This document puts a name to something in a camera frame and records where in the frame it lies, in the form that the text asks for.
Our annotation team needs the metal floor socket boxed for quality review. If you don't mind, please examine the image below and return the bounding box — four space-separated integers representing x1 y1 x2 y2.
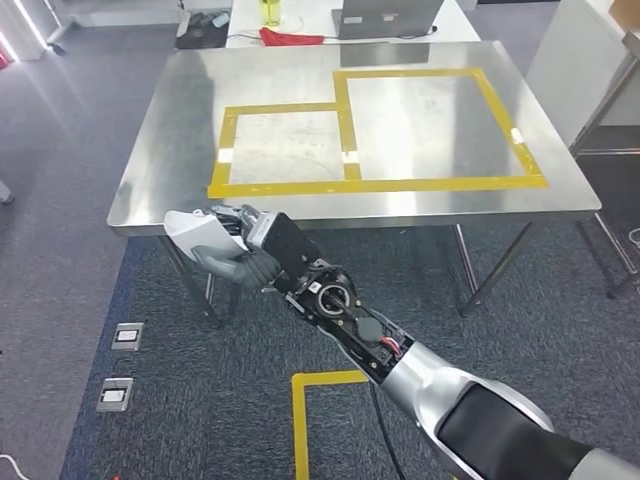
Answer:
109 321 146 352
95 376 135 414

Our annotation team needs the red cloth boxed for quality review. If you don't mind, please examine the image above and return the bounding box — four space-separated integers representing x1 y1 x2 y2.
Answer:
258 26 326 48

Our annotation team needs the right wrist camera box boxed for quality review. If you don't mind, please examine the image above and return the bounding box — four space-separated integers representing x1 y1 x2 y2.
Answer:
247 211 326 293

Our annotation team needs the grey metal table frame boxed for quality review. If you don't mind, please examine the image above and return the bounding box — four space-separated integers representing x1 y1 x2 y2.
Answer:
568 31 640 296

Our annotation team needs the green cup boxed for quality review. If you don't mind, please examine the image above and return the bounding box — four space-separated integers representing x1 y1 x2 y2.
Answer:
259 0 282 28

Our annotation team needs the white plastic part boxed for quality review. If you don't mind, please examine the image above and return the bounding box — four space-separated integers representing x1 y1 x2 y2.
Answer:
163 208 250 263

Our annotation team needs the black hanging cable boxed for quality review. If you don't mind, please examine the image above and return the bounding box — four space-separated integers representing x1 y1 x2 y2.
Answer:
368 382 407 480

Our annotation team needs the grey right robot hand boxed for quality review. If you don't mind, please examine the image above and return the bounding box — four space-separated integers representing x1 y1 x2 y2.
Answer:
192 203 282 290

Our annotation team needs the grey laptop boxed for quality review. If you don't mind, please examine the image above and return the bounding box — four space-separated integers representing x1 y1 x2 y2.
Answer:
331 0 446 41

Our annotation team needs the white desk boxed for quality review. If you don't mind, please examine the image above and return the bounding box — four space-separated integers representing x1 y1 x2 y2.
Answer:
225 0 482 49

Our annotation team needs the steel workbench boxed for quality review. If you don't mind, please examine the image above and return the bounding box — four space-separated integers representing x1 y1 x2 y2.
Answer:
106 39 604 331

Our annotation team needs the black bag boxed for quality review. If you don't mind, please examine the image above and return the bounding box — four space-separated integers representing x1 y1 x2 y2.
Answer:
174 7 232 51

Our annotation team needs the cardboard box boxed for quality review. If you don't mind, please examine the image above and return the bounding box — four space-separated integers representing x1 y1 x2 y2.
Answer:
607 0 640 33

